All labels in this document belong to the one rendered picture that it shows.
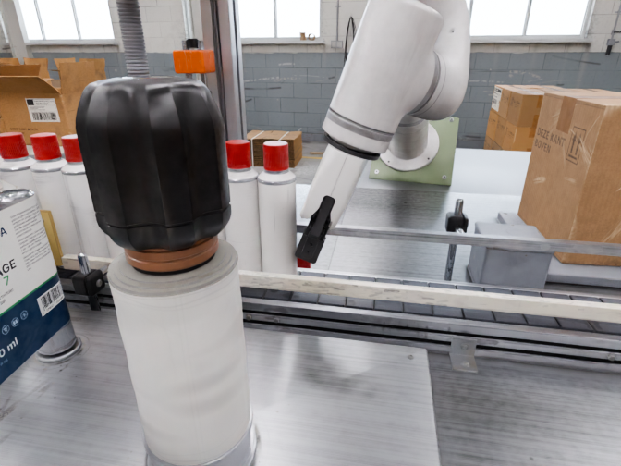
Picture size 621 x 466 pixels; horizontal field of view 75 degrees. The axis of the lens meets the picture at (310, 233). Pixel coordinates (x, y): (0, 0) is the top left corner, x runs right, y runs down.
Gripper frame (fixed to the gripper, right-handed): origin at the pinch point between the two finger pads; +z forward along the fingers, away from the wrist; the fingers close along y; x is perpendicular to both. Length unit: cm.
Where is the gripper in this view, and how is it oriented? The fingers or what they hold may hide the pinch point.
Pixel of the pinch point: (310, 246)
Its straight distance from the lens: 56.7
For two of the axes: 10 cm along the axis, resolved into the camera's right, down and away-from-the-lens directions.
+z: -3.4, 8.4, 4.3
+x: 9.2, 3.8, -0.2
